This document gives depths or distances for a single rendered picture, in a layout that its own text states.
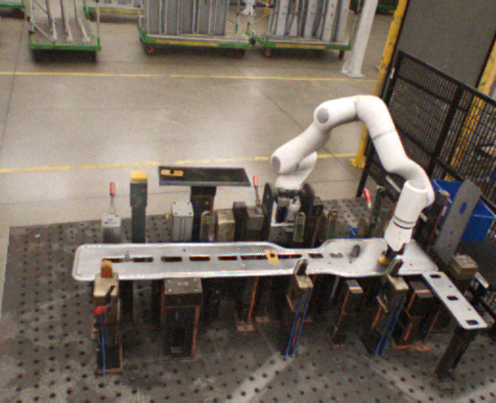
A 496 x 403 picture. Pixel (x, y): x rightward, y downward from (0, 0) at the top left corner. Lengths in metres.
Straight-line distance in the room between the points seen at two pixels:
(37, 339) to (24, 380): 0.18
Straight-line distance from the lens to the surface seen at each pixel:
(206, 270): 1.63
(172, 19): 8.37
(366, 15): 8.61
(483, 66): 3.92
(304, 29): 9.71
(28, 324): 1.91
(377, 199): 1.95
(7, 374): 1.78
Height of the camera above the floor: 2.05
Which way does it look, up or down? 31 degrees down
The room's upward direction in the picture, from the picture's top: 9 degrees clockwise
